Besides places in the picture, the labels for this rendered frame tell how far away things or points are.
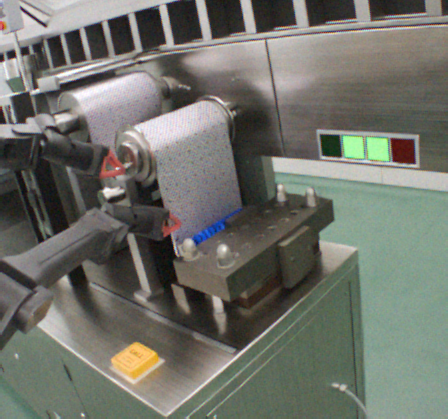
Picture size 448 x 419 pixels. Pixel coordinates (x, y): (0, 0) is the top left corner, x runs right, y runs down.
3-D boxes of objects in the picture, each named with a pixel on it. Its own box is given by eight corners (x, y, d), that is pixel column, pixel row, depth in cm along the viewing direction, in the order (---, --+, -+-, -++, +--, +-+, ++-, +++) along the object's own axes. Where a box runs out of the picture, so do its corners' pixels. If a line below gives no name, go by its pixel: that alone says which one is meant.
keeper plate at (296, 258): (283, 286, 110) (277, 244, 106) (308, 266, 116) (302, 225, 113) (292, 289, 108) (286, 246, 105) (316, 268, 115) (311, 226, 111)
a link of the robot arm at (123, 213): (113, 213, 94) (100, 197, 97) (100, 241, 96) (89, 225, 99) (141, 215, 99) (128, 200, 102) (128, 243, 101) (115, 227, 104)
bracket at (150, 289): (133, 298, 120) (99, 184, 109) (152, 285, 124) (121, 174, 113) (145, 303, 116) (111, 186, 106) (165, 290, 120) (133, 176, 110)
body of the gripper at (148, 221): (165, 241, 102) (137, 239, 97) (136, 232, 109) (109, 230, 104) (169, 210, 102) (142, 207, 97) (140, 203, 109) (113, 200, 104)
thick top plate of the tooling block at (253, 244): (178, 283, 108) (172, 260, 106) (285, 211, 134) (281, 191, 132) (231, 302, 97) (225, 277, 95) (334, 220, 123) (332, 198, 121)
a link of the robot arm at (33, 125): (7, 171, 90) (13, 131, 86) (-2, 144, 97) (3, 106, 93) (64, 171, 97) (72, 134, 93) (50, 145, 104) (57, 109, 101)
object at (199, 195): (175, 254, 112) (157, 179, 106) (241, 213, 127) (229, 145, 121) (177, 254, 112) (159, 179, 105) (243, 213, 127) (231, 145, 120)
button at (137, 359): (113, 367, 94) (110, 358, 94) (139, 349, 99) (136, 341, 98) (134, 381, 90) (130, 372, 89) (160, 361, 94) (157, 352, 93)
